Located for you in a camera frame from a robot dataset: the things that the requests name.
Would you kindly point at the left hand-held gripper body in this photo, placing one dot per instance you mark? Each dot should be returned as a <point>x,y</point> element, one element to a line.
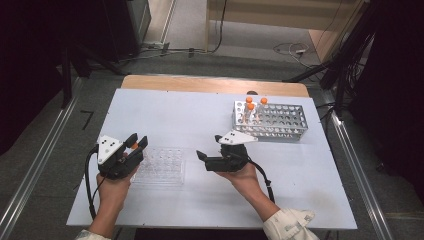
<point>108,150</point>

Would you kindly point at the wooden furniture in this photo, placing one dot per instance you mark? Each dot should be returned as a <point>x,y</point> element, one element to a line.
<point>273,13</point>

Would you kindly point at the aluminium floor rail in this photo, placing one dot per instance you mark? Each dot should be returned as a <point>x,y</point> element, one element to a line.
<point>43,150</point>
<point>363,186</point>

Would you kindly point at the right white sleeve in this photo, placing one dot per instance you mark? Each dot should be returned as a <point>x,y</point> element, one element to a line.
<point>290,225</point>

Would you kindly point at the metal test tube rack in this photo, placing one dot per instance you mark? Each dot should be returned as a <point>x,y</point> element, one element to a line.
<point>283,121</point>

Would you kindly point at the clear plastic tube rack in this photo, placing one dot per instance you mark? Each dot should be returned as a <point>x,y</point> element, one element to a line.
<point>163,166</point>

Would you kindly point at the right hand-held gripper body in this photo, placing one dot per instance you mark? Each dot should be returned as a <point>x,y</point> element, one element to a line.
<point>230,160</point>

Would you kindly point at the person's left hand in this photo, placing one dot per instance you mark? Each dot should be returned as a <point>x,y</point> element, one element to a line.
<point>113,193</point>

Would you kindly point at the black tripod stand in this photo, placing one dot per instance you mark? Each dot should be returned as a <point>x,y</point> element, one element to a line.
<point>66,76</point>

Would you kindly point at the person's right hand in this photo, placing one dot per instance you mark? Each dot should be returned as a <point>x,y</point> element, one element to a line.
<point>245,181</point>

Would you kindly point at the white sleeve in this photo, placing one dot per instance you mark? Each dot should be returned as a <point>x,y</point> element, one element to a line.
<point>88,236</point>
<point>290,225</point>

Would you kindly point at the white board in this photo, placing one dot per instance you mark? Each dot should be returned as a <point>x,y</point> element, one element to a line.
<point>206,110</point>

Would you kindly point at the grey power strip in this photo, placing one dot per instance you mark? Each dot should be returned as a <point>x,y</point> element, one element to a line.
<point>156,45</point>

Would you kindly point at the black cabinet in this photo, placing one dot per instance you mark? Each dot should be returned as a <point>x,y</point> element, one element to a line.
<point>126,30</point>

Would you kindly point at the left white sleeve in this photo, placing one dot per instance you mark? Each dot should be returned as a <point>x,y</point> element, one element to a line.
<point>88,236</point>

